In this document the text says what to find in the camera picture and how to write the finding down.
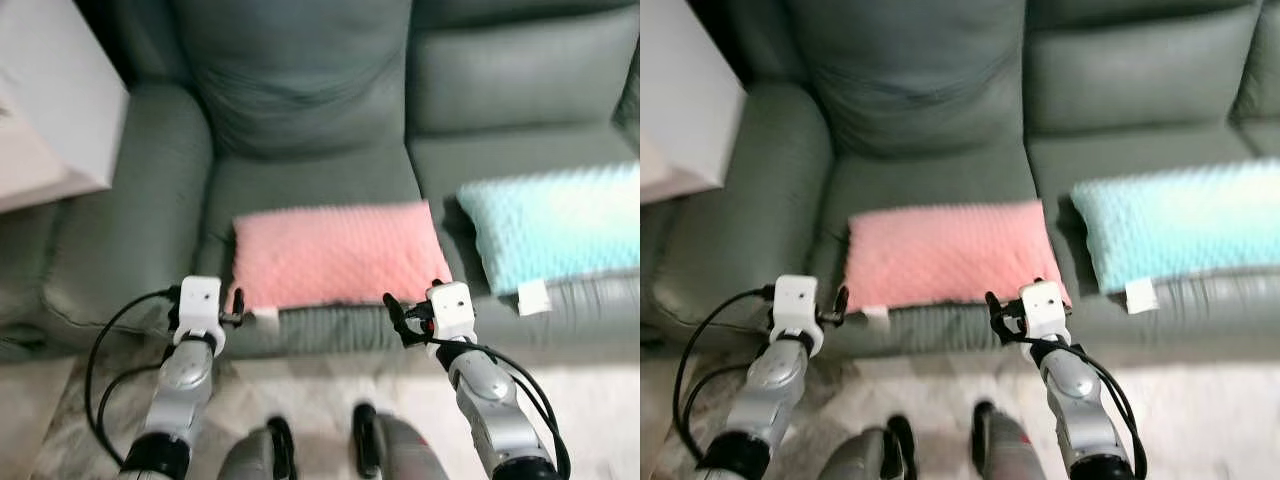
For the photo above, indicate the pink dotted pillow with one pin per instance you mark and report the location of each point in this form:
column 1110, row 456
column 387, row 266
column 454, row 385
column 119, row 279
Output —
column 335, row 255
column 950, row 255

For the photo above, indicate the grey robot leg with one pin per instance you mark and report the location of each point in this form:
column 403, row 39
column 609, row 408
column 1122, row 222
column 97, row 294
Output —
column 1015, row 455
column 400, row 450
column 860, row 458
column 250, row 455

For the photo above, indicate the grey left robot leg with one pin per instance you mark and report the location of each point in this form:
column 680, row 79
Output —
column 250, row 455
column 860, row 458

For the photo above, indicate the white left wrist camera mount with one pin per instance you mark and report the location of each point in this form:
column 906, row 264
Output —
column 797, row 303
column 200, row 305

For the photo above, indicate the cyan dotted pillow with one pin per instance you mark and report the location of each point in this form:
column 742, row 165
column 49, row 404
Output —
column 1180, row 225
column 560, row 230

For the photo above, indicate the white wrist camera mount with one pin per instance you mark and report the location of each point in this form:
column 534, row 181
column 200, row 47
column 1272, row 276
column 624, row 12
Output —
column 200, row 305
column 797, row 303
column 450, row 310
column 1042, row 310

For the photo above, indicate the white box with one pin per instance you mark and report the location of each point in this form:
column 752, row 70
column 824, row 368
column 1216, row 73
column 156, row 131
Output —
column 50, row 90
column 685, row 90

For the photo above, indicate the grey right robot leg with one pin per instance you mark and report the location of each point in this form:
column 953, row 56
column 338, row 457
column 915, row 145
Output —
column 1015, row 455
column 400, row 450

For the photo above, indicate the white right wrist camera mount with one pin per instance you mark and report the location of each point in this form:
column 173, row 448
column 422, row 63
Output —
column 450, row 310
column 1042, row 310

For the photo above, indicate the green leather sofa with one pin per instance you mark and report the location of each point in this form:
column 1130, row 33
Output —
column 920, row 90
column 300, row 90

